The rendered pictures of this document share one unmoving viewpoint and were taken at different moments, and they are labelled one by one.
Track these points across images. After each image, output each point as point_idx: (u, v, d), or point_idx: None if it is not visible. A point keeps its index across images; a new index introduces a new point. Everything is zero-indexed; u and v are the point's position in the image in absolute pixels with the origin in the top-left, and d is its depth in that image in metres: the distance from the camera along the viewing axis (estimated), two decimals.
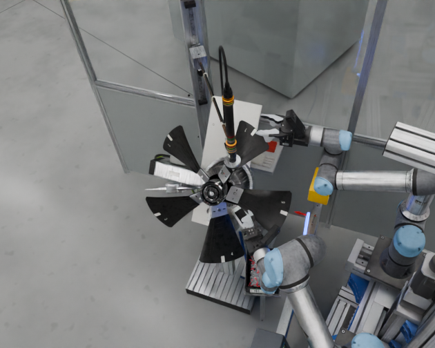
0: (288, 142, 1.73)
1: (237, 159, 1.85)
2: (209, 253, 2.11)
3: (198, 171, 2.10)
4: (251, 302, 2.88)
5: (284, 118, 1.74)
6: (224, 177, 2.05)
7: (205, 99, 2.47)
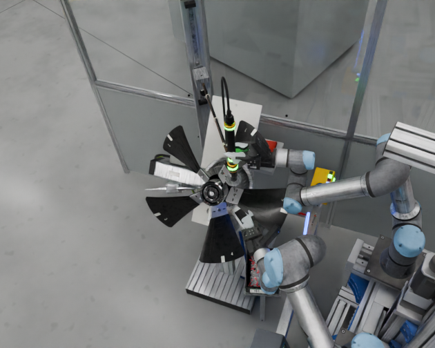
0: (256, 166, 1.80)
1: (238, 179, 1.96)
2: (209, 253, 2.11)
3: (198, 171, 2.10)
4: (251, 302, 2.88)
5: (248, 143, 1.81)
6: (224, 177, 2.05)
7: (205, 99, 2.47)
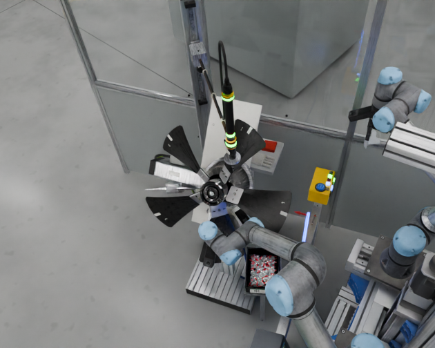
0: None
1: (237, 157, 1.84)
2: (157, 204, 2.15)
3: (227, 168, 2.05)
4: (251, 302, 2.88)
5: None
6: (231, 197, 2.05)
7: (205, 99, 2.47)
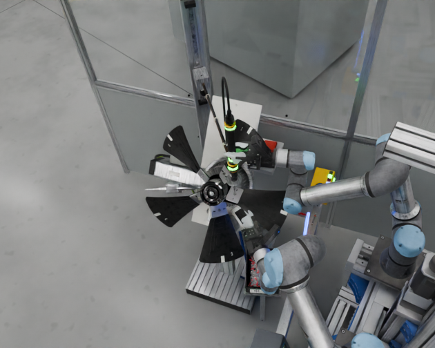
0: (256, 166, 1.80)
1: (238, 179, 1.96)
2: (157, 204, 2.15)
3: (227, 168, 2.05)
4: (251, 302, 2.88)
5: (248, 143, 1.81)
6: (231, 196, 2.05)
7: (205, 99, 2.47)
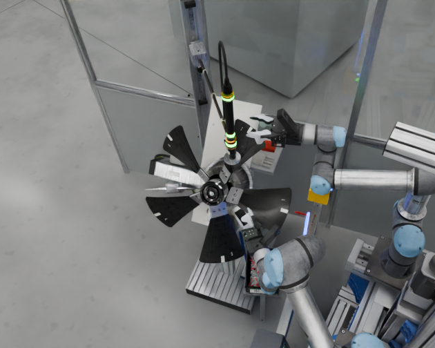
0: (281, 142, 1.67)
1: (237, 157, 1.84)
2: (157, 204, 2.15)
3: (227, 168, 2.05)
4: (251, 302, 2.88)
5: (274, 118, 1.68)
6: (231, 197, 2.06)
7: (205, 99, 2.47)
